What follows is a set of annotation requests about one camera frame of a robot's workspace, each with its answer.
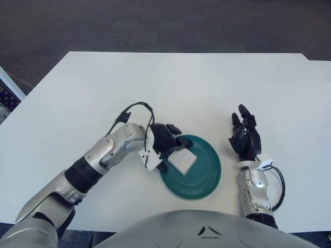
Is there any teal ribbed plate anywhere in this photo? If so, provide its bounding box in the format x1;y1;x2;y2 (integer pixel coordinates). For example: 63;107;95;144
158;134;222;200

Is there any grey robot torso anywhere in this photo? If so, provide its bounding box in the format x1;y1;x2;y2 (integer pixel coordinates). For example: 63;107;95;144
94;209;320;248

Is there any white right wrist connector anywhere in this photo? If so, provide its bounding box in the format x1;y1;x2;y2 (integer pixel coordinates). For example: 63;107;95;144
256;152;274;171

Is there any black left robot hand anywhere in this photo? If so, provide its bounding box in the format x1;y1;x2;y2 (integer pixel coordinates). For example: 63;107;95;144
149;123;194;173

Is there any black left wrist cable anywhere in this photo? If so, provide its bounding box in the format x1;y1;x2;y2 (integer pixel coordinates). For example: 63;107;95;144
104;102;156;137

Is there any white square charger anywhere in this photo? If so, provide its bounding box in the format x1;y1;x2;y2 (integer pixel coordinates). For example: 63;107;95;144
168;149;198;174

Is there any white frame board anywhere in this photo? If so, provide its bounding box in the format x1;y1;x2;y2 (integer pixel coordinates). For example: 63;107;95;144
0;66;26;103

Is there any white left wrist connector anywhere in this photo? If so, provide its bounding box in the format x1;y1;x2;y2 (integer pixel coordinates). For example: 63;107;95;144
139;125;163;172

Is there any dark dotted patterned cloth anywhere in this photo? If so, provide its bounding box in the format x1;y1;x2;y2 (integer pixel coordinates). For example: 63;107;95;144
0;79;21;109

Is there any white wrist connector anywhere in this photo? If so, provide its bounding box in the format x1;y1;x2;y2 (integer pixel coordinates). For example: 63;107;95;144
139;125;163;172
256;152;274;171

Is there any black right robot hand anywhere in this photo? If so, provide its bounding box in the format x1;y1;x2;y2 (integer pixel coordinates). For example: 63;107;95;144
228;104;262;162

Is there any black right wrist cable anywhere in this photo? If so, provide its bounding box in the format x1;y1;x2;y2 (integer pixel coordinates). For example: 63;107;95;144
271;166;287;211

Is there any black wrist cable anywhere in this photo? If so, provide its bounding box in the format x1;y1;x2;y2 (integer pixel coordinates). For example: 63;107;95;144
104;102;156;137
271;166;287;211

